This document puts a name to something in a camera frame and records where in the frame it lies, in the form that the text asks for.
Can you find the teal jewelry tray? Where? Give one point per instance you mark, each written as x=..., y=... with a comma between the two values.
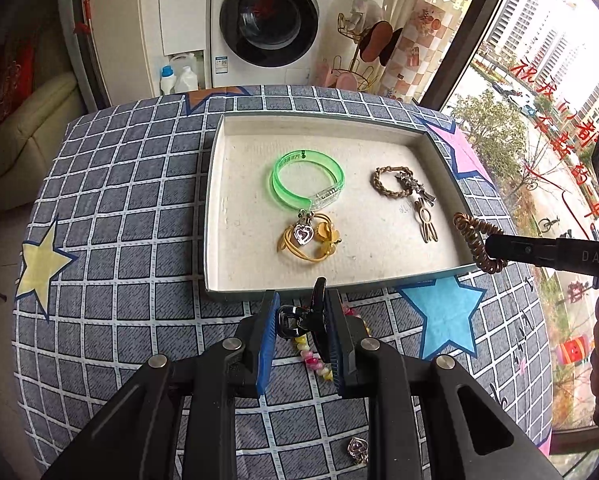
x=381, y=244

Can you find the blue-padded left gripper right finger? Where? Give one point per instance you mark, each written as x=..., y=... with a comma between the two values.
x=338, y=338

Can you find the grey checkered star tablecloth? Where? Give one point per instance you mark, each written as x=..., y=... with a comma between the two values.
x=124, y=200

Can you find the white washing machine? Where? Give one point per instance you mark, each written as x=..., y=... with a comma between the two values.
x=264, y=41

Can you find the heart pendant silver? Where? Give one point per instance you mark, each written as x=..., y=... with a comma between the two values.
x=358, y=449
x=303, y=228

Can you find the green translucent bangle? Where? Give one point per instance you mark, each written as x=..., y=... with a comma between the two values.
x=320, y=199

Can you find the black hair claw clip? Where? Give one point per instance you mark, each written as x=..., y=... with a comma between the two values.
x=293, y=321

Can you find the white detergent bottle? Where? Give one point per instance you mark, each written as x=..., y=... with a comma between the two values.
x=167, y=80

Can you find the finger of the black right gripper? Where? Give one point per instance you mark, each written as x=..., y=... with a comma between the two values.
x=563, y=254

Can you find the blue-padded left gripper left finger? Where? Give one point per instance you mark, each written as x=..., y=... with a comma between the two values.
x=262, y=340

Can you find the red cushion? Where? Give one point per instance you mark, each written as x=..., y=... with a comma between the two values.
x=16, y=75

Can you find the beige sofa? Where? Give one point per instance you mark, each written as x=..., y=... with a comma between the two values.
x=32, y=136

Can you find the gold wire shoe rack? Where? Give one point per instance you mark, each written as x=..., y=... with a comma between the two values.
x=375, y=40

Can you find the star rhinestone hair clip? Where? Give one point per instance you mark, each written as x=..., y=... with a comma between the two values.
x=413, y=186

